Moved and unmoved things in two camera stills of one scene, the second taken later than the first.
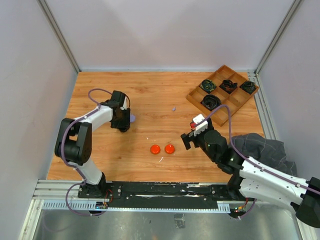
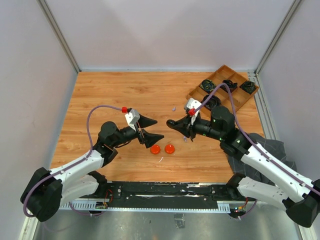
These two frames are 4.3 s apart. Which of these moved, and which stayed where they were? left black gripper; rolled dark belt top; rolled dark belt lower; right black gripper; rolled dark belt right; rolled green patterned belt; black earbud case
Moved: right black gripper; black earbud case; left black gripper
Stayed: rolled dark belt right; rolled dark belt lower; rolled green patterned belt; rolled dark belt top
